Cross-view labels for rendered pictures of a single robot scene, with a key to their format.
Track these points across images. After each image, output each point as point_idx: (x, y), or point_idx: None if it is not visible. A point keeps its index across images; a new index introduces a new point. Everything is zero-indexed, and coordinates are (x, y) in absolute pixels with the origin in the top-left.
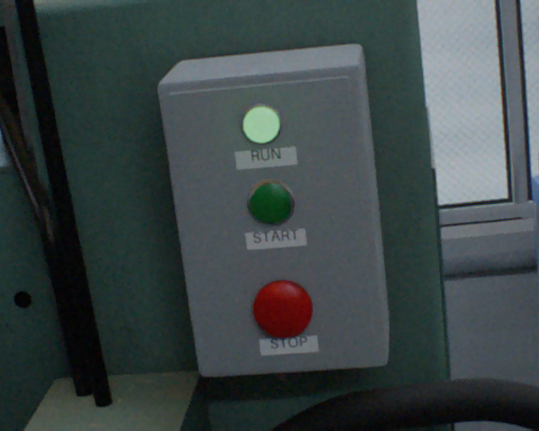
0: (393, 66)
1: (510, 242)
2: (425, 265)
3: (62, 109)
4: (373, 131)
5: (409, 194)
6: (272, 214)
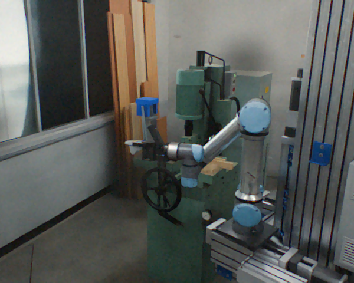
0: None
1: (91, 125)
2: None
3: (219, 75)
4: None
5: None
6: (234, 82)
